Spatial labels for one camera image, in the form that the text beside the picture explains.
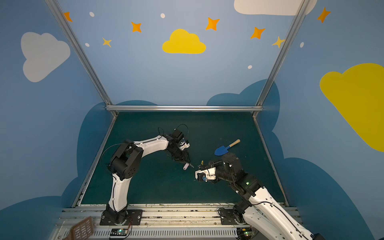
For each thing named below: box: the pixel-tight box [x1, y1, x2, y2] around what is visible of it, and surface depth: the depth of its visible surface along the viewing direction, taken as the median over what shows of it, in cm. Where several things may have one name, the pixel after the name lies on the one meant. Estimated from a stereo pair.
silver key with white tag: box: [183, 162, 194, 171], surface depth 95 cm
